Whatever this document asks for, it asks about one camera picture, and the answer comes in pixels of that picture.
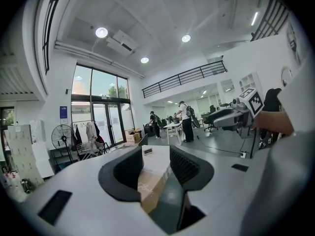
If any white locker cabinet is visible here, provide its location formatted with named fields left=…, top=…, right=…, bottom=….
left=3, top=124, right=45, bottom=189

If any clothes rack with garments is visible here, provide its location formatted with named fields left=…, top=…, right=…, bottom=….
left=71, top=119, right=109, bottom=161

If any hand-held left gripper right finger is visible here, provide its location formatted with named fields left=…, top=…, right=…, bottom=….
left=169, top=145, right=215, bottom=192

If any black standing fan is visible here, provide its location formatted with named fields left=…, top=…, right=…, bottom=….
left=50, top=123, right=74, bottom=165

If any white work table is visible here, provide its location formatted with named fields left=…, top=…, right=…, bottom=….
left=163, top=121, right=184, bottom=146

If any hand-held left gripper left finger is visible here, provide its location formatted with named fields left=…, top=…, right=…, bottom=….
left=98, top=146, right=145, bottom=203

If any black office chair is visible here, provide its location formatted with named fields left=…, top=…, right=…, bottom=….
left=203, top=104, right=220, bottom=133

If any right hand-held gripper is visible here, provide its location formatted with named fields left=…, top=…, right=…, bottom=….
left=213, top=88, right=265, bottom=139

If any white wall shelf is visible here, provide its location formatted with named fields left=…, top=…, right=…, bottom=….
left=239, top=71, right=263, bottom=93

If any round wall mirror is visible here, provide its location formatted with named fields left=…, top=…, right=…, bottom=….
left=281, top=66, right=293, bottom=87

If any blue wall poster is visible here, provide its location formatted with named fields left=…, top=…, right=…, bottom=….
left=59, top=105, right=68, bottom=126

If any dark flat panel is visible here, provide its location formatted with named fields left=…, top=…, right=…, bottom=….
left=149, top=171, right=190, bottom=234

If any white ceiling air conditioner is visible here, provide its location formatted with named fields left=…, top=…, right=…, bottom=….
left=106, top=29, right=139, bottom=52

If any black balcony railing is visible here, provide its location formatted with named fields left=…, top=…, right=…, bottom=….
left=141, top=59, right=228, bottom=99

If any open cardboard box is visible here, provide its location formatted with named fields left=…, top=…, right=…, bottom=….
left=125, top=129, right=142, bottom=144

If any black high railing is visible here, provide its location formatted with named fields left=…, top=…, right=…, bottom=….
left=250, top=0, right=290, bottom=42

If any brown cardboard box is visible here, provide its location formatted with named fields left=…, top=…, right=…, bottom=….
left=137, top=165, right=173, bottom=214

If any person's right forearm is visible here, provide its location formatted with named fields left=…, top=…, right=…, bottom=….
left=252, top=110, right=295, bottom=137

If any person's white shirt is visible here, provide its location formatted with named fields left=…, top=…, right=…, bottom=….
left=240, top=55, right=315, bottom=236

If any glass entrance door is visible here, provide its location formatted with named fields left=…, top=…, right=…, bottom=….
left=70, top=64, right=136, bottom=148

